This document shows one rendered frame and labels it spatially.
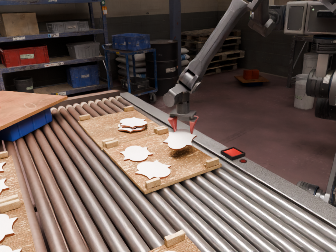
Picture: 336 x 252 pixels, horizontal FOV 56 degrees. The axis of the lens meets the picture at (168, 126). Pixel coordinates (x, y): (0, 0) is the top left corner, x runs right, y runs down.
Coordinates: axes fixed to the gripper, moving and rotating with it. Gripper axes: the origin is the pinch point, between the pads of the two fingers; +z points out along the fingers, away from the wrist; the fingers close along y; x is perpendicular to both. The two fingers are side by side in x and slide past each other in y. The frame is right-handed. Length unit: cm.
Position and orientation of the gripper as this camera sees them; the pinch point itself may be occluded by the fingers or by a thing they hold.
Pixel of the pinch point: (183, 131)
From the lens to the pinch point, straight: 136.8
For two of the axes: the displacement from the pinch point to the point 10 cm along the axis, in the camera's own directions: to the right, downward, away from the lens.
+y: 9.3, 1.0, -3.4
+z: 0.4, 9.2, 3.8
